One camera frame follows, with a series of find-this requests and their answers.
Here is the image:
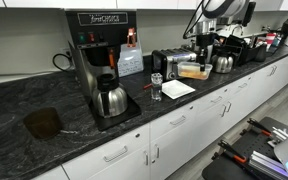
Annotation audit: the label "brown tinted plastic bowl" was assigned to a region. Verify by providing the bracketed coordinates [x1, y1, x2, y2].
[23, 107, 63, 139]

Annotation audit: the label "clear acrylic sign holder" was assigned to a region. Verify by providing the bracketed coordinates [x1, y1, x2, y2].
[118, 43, 144, 77]

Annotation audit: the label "orange black clamp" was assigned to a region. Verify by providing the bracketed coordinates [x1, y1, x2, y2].
[218, 140, 247, 164]
[247, 118, 271, 137]

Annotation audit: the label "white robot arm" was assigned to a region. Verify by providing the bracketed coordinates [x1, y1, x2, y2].
[196, 0, 247, 72]

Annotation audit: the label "white kitchen cabinets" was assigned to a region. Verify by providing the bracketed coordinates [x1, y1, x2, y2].
[33, 56, 288, 180]

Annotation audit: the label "silver black toaster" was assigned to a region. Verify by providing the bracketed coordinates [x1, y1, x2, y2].
[151, 48, 197, 81]

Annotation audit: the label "black organizer tray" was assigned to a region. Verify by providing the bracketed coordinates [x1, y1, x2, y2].
[225, 35, 267, 66]

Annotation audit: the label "white square plate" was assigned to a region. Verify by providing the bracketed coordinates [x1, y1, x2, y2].
[162, 80, 195, 100]

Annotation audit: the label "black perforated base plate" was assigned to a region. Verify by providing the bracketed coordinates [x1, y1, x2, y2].
[202, 127, 276, 180]

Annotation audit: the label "aluminium extrusion rails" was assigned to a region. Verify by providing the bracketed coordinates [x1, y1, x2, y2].
[248, 126, 288, 180]

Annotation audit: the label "clear glass grinder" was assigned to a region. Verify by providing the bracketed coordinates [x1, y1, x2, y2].
[151, 73, 163, 101]

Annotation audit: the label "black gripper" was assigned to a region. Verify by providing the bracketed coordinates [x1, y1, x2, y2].
[196, 33, 214, 72]

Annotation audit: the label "clear plastic bowl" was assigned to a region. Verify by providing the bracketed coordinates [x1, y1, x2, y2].
[177, 62, 213, 80]

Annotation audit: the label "steel coffee carafe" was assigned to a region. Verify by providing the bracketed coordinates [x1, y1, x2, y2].
[92, 74, 128, 118]

